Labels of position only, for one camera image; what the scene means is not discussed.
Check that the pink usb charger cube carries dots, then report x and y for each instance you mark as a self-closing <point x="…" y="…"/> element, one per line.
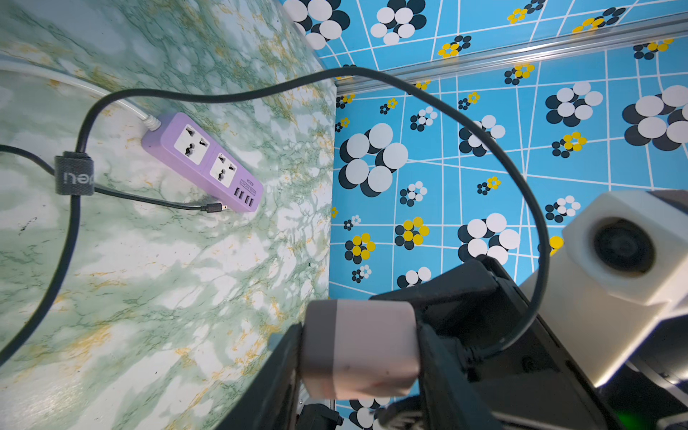
<point x="353" y="349"/>

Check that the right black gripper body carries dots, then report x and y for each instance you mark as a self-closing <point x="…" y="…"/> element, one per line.
<point x="535" y="384"/>

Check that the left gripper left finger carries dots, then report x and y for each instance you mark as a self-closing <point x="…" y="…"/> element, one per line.
<point x="270" y="401"/>

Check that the right corner aluminium post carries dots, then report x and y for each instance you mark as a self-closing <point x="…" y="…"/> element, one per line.
<point x="572" y="45"/>

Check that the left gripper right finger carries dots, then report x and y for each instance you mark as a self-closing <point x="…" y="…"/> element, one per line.
<point x="447" y="398"/>

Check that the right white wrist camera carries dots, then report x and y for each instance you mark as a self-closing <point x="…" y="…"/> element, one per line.
<point x="621" y="271"/>

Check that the purple power strip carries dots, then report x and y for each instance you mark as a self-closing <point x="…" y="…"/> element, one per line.
<point x="182" y="145"/>

